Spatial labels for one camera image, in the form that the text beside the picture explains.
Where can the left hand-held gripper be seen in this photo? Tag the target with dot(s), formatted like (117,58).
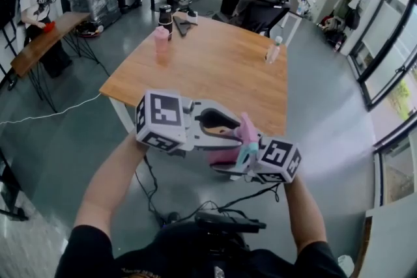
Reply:
(161,120)

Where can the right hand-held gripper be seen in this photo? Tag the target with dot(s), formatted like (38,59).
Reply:
(278,161)

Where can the person's right forearm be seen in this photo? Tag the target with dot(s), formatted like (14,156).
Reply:
(303,215)

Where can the person's left forearm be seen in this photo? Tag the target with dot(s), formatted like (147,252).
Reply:
(104,189)

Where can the clear plastic bottle green lid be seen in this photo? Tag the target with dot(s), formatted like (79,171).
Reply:
(273,53)

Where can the wooden table white legs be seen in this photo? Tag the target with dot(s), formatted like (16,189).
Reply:
(211,75)

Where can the black chest device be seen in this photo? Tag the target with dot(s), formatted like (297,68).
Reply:
(228,223)

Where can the pink tumbler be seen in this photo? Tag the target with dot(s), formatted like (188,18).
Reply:
(161,39)

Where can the black triangular stand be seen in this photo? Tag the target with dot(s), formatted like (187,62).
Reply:
(183,26)

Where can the person's black clothing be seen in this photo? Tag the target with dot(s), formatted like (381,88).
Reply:
(182,257)

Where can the dark brown flask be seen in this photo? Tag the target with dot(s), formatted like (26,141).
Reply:
(165,18)

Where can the black office chair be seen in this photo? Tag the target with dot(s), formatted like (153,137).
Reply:
(267,13)

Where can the white desk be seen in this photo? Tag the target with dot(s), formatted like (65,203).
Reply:
(293,26)

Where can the white plastic bag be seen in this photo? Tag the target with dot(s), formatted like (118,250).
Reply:
(346,265)

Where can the pile of bags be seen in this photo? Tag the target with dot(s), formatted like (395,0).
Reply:
(334,32)

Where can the black round tray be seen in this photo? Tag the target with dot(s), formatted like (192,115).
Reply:
(88,31)

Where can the white panel wooden edge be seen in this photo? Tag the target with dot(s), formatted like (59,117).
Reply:
(394,244)

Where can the hanging black backpack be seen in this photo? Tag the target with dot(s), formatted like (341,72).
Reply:
(352,14)

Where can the black framed glass door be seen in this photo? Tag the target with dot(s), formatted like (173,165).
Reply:
(387,42)

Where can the wooden side desk black legs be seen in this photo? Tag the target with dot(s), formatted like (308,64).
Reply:
(39,49)

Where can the red container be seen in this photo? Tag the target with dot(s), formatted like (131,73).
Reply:
(49,26)

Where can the black metal stand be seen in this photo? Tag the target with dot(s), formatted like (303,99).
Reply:
(11,195)

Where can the black wall panel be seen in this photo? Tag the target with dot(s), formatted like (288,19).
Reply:
(9,0)

